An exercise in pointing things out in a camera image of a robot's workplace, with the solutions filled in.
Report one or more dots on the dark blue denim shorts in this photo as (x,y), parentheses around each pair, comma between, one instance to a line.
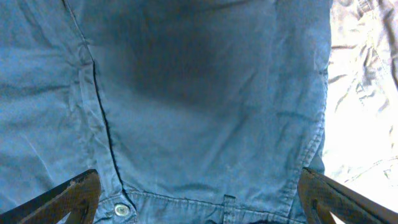
(190,111)

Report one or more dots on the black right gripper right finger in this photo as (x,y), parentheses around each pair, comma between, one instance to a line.
(323,198)

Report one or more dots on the white patterned garment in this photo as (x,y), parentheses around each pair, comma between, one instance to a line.
(361,117)

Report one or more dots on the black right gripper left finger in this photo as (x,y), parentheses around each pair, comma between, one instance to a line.
(76,200)

